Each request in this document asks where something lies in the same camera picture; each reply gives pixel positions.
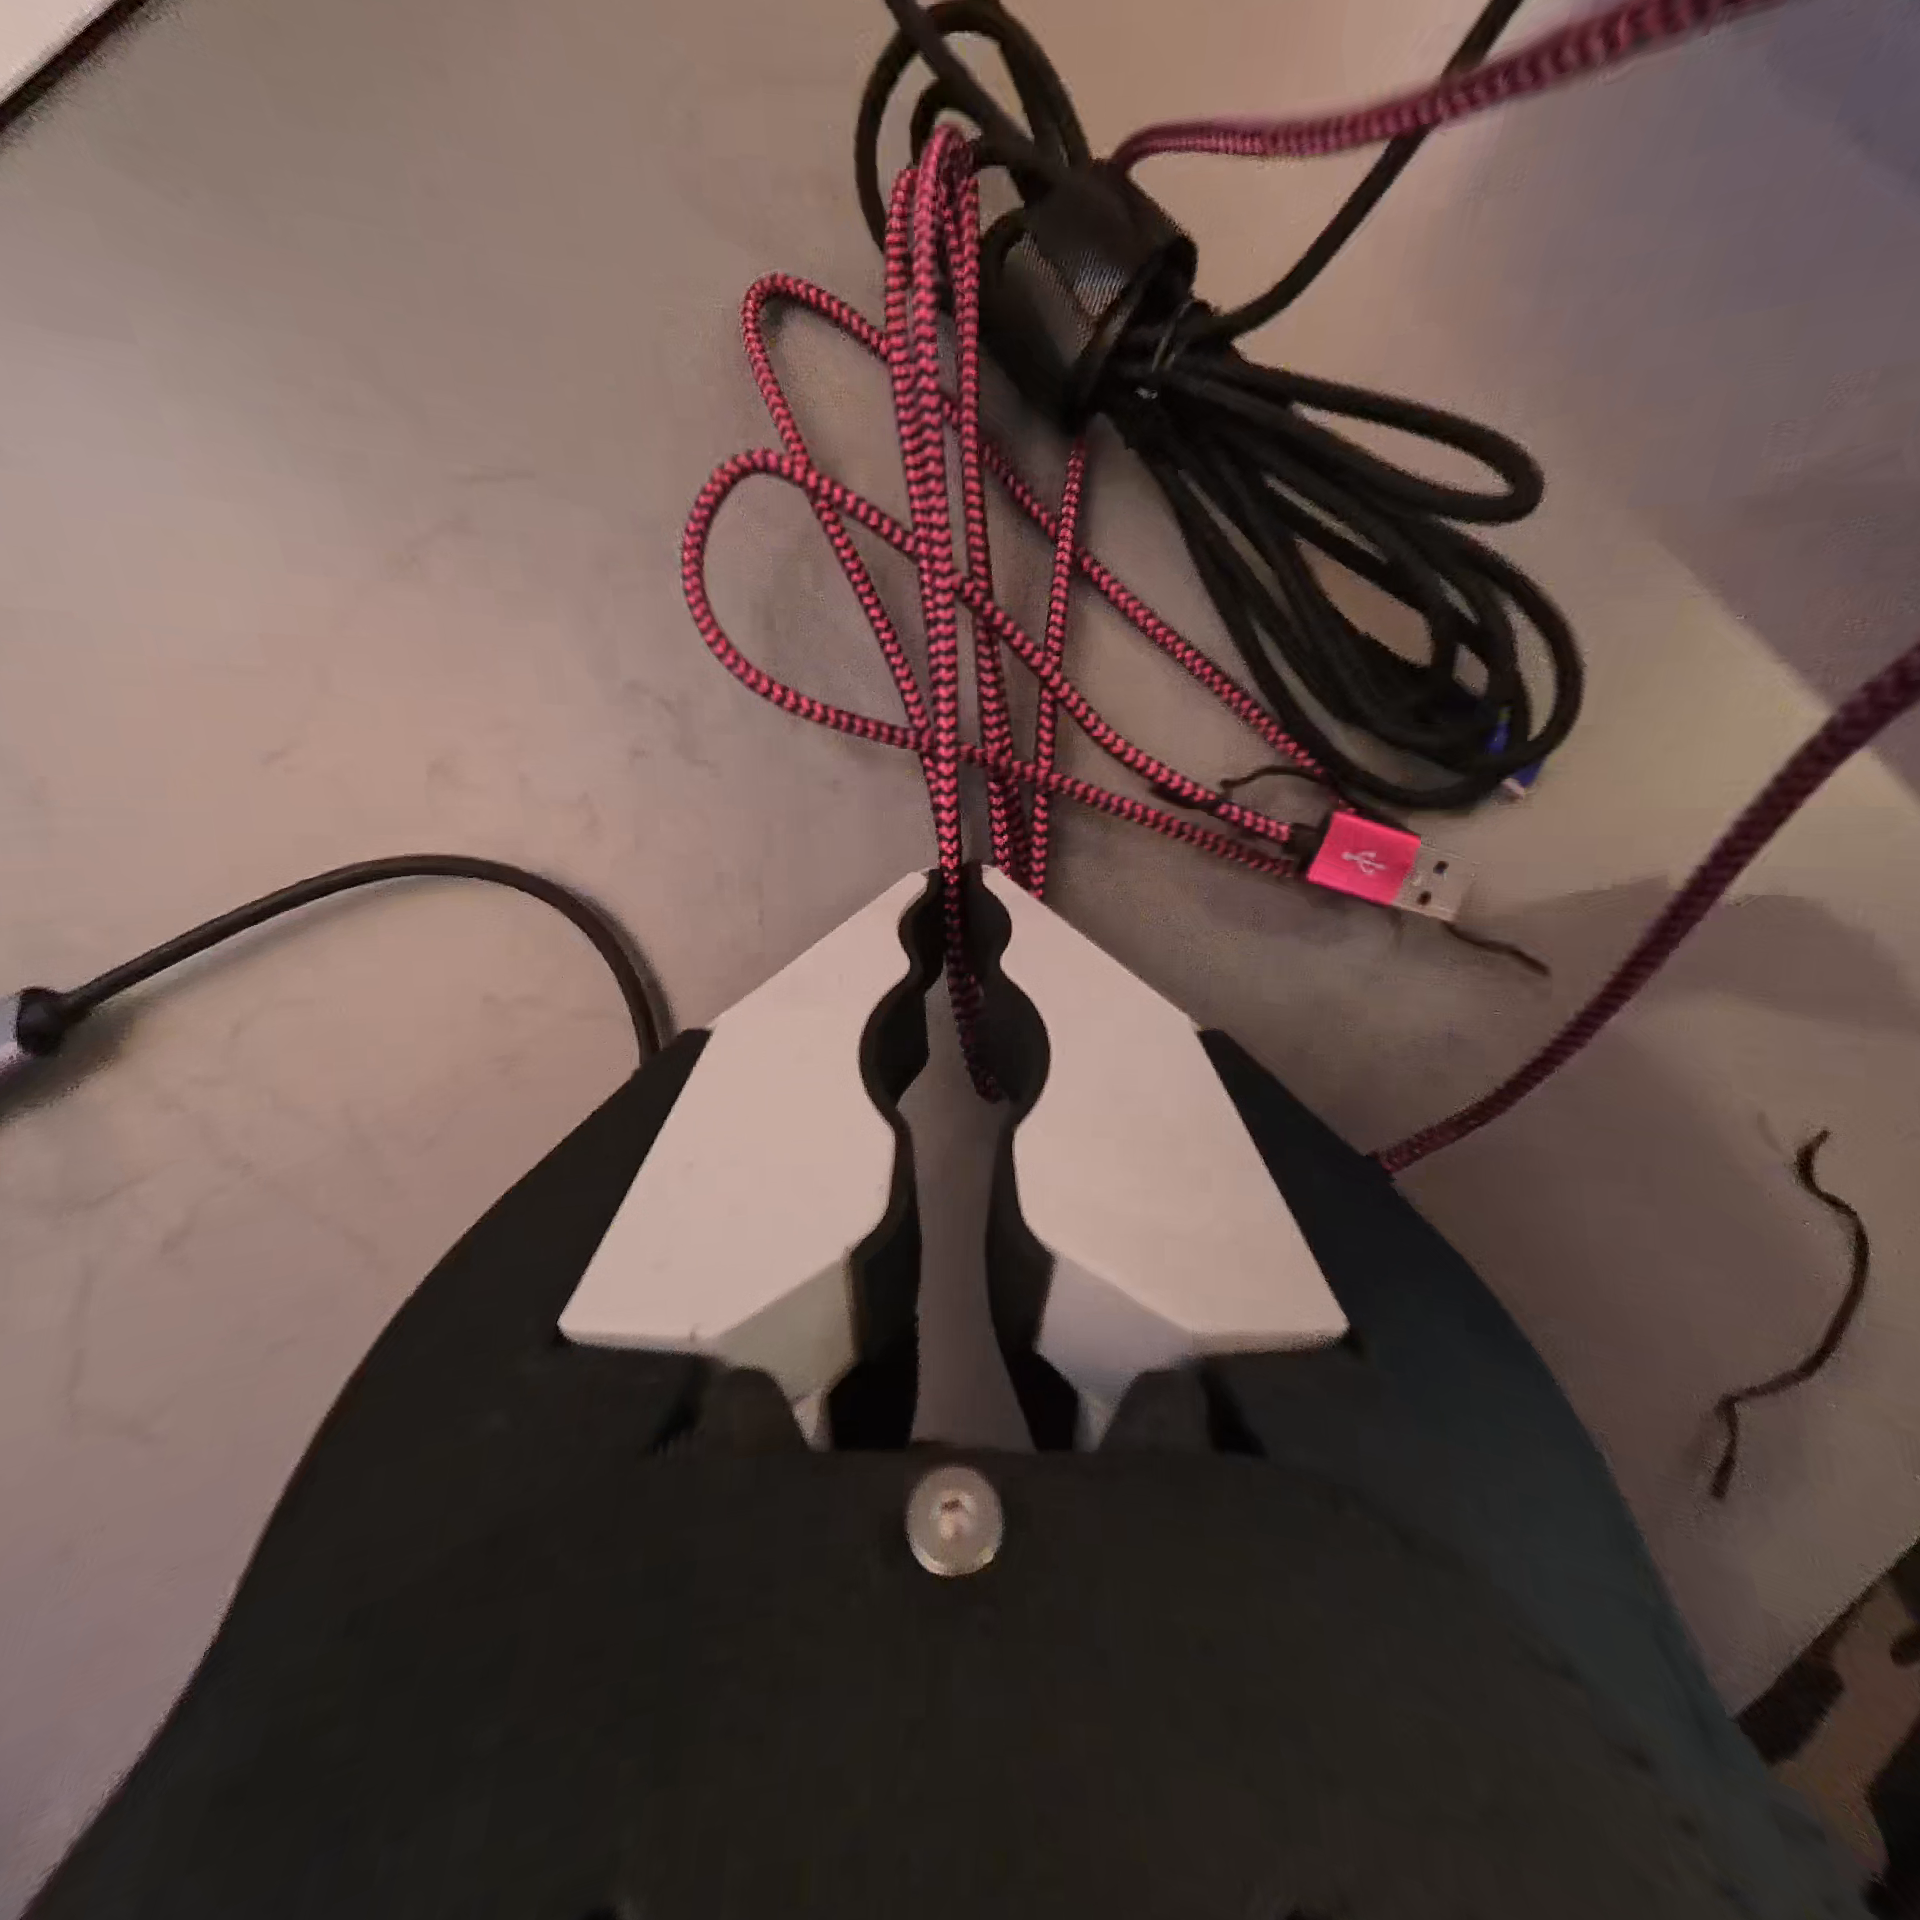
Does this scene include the black usb-c cable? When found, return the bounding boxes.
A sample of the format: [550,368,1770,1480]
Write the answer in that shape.
[853,0,1586,813]

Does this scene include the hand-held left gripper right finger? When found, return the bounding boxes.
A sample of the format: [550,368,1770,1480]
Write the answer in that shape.
[971,870,1352,1444]

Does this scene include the camouflage trousers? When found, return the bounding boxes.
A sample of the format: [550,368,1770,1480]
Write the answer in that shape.
[1738,1576,1920,1920]

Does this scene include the pink braided usb-c cable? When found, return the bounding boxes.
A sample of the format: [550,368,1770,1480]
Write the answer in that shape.
[684,0,1920,1178]

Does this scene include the grey usb hub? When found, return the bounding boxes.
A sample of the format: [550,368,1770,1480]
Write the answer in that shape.
[0,855,673,1118]

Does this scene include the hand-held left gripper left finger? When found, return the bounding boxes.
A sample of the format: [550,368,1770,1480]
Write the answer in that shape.
[555,866,943,1444]

